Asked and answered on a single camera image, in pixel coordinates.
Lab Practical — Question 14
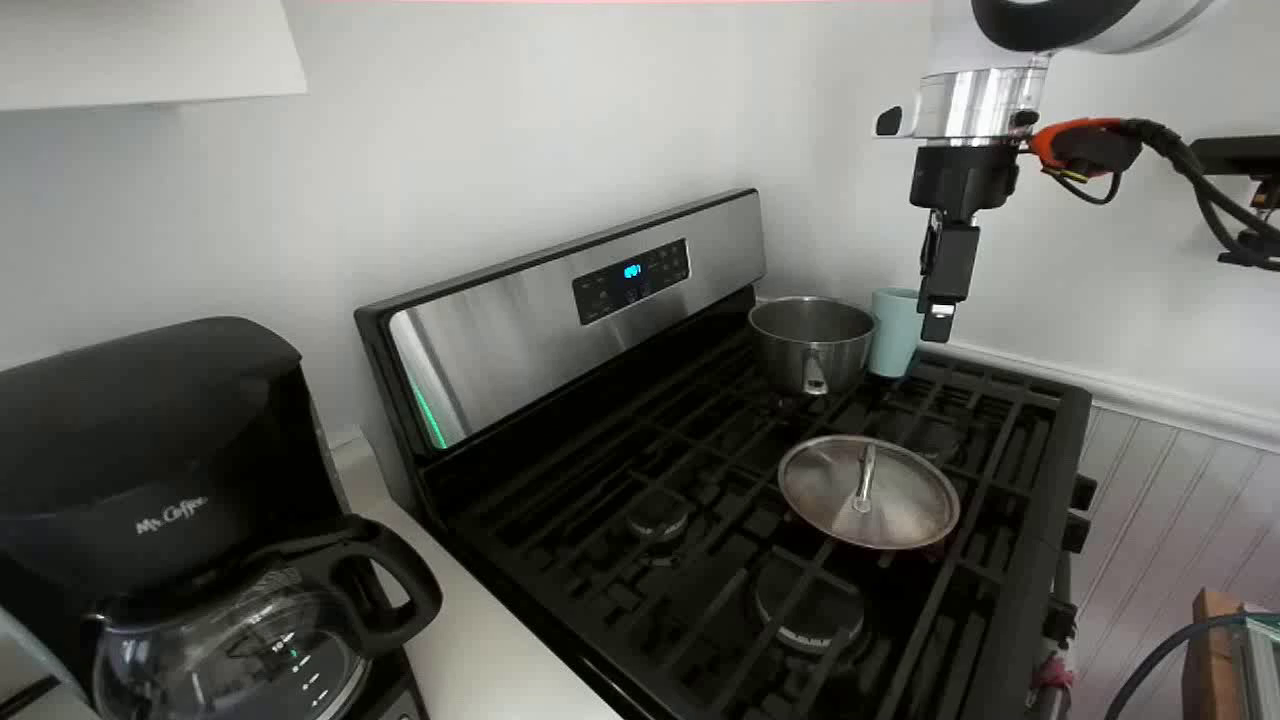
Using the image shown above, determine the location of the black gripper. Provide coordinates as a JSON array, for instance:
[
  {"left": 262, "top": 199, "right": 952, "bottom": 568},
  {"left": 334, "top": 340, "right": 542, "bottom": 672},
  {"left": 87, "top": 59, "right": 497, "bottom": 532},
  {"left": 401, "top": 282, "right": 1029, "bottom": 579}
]
[{"left": 908, "top": 144, "right": 1018, "bottom": 343}]

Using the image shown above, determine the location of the white upper cabinet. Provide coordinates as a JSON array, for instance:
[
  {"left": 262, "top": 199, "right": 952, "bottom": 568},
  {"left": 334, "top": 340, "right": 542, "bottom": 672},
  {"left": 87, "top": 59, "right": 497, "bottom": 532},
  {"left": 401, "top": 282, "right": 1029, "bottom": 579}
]
[{"left": 0, "top": 0, "right": 307, "bottom": 111}]

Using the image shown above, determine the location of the light blue plastic cup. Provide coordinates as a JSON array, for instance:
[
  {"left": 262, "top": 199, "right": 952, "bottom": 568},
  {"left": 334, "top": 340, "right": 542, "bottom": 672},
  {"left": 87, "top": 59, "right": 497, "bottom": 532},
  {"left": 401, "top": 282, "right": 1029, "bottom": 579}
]
[{"left": 870, "top": 289, "right": 924, "bottom": 380}]

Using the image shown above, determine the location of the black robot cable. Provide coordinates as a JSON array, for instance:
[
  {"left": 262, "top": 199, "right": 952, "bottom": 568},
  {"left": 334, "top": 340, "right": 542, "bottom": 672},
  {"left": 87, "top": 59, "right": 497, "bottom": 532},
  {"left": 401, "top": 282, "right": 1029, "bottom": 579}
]
[{"left": 1029, "top": 116, "right": 1280, "bottom": 274}]

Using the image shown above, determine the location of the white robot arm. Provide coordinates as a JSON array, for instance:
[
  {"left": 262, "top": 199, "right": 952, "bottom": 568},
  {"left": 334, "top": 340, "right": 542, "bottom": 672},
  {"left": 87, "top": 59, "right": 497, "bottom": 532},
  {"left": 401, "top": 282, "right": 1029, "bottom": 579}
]
[{"left": 877, "top": 0, "right": 1219, "bottom": 340}]

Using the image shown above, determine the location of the silver pot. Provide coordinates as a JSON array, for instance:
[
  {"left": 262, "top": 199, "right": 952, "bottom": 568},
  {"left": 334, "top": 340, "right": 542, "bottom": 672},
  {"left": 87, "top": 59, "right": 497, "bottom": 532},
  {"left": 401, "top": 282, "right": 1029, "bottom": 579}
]
[{"left": 747, "top": 295, "right": 877, "bottom": 400}]

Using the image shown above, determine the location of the glass coffee carafe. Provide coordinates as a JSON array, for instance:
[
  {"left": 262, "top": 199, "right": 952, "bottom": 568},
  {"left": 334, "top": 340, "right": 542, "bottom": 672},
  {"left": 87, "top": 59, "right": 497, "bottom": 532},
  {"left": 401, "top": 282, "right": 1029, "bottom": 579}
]
[{"left": 91, "top": 517, "right": 444, "bottom": 720}]

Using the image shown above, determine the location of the black gas stove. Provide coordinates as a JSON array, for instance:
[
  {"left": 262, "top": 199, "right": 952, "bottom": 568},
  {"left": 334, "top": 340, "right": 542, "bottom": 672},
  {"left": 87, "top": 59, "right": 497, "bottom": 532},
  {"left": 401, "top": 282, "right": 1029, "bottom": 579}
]
[{"left": 355, "top": 187, "right": 1092, "bottom": 720}]

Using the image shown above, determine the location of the black coffee maker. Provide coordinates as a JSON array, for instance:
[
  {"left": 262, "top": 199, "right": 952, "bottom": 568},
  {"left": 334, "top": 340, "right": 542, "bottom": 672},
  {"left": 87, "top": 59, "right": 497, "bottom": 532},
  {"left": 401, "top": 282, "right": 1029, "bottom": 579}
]
[{"left": 0, "top": 316, "right": 428, "bottom": 720}]

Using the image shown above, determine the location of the silver pot lid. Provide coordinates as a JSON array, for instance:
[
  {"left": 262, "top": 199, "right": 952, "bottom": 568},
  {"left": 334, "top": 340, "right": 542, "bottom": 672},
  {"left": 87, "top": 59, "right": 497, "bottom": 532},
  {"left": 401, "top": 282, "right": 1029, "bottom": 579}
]
[{"left": 776, "top": 435, "right": 960, "bottom": 550}]

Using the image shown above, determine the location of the wooden stand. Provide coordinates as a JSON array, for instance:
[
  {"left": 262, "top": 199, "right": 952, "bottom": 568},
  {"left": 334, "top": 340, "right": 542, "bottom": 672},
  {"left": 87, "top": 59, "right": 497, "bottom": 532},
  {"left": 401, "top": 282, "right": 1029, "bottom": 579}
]
[{"left": 1180, "top": 587, "right": 1250, "bottom": 720}]

